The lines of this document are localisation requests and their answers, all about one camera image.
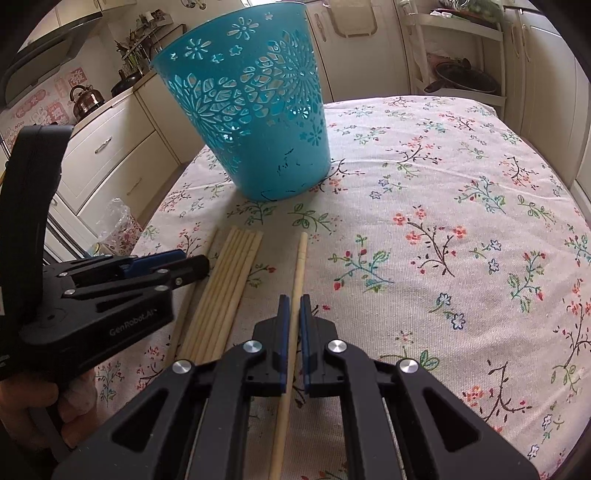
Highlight wall utensil rack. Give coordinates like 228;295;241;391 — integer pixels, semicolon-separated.
115;11;174;65

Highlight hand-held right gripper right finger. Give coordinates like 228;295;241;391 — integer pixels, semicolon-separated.
299;294;541;480

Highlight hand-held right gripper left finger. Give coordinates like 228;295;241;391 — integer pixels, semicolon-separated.
53;295;291;480

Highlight white shelf rack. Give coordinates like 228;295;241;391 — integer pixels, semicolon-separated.
402;7;506;116

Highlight black frying pan with lid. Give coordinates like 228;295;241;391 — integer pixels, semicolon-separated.
424;59;500;95

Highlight bundle of wooden chopsticks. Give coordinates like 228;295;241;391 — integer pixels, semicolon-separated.
173;227;264;363

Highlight wooden chopstick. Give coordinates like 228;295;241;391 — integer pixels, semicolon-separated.
270;232;309;480

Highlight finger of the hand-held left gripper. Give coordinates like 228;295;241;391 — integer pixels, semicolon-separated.
46;249;185;280
65;254;211;301

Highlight cream sink cabinets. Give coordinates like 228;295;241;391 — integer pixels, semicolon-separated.
305;0;411;104

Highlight bag of green vegetables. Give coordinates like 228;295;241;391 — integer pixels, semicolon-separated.
434;0;504;24

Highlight blue perforated plastic basket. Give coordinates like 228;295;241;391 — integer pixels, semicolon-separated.
151;0;332;202

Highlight cream tall cabinets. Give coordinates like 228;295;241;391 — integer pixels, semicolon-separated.
503;4;591;195

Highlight range hood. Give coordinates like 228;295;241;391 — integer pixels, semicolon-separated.
0;11;105;112

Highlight floral tablecloth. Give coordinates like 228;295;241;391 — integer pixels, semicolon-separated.
92;95;591;480

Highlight steel kettle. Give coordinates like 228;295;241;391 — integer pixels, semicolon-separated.
69;84;106;118

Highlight white hanging bin frame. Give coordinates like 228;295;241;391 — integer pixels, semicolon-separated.
330;0;377;38

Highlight cream wall cabinets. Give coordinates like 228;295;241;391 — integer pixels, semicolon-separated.
28;0;116;42

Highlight black cooking pot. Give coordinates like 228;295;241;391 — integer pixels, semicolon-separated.
110;69;144;97

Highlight person's left hand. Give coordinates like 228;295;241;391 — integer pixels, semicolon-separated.
0;369;100;450

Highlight plastic bag with floral jar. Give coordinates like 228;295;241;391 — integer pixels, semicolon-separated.
90;198;145;257

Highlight pink patterned wall sticker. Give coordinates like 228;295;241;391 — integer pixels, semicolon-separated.
0;65;88;153

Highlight cream drawer cabinets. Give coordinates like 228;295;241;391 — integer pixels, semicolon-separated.
46;69;204;259

